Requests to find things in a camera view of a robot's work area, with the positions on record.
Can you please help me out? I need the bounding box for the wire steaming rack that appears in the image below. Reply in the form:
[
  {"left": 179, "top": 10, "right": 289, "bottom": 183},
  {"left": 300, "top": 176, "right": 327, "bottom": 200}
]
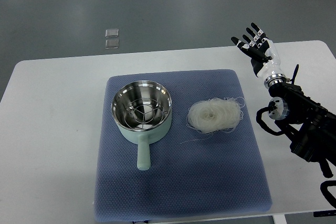
[{"left": 122, "top": 104, "right": 167, "bottom": 131}]

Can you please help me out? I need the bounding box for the blue textured mat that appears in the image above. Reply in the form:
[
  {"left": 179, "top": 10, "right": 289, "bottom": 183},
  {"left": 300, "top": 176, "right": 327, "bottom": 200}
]
[{"left": 94, "top": 70, "right": 272, "bottom": 222}]

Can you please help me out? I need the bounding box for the mint green steel pot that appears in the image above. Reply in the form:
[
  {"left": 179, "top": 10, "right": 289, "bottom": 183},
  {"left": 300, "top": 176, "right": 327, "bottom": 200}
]
[{"left": 111, "top": 80, "right": 172, "bottom": 171}]

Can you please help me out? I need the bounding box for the black table frame part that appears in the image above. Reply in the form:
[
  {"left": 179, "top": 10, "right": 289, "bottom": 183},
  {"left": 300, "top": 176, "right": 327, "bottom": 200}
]
[{"left": 313, "top": 210, "right": 336, "bottom": 218}]

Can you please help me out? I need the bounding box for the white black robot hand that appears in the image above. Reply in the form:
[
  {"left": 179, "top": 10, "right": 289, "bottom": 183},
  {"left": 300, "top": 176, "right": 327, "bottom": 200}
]
[{"left": 231, "top": 23, "right": 281, "bottom": 78}]

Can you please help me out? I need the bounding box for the white vermicelli nest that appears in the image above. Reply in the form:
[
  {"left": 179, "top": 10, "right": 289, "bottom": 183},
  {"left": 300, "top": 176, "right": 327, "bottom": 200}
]
[{"left": 180, "top": 97, "right": 246, "bottom": 145}]

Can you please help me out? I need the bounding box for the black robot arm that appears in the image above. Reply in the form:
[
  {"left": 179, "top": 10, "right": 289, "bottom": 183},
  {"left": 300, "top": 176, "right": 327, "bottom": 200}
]
[{"left": 256, "top": 73, "right": 335, "bottom": 207}]

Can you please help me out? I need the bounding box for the upper grey floor plate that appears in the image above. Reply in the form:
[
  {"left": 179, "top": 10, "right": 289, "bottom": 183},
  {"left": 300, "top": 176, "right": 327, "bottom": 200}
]
[{"left": 105, "top": 28, "right": 119, "bottom": 38}]

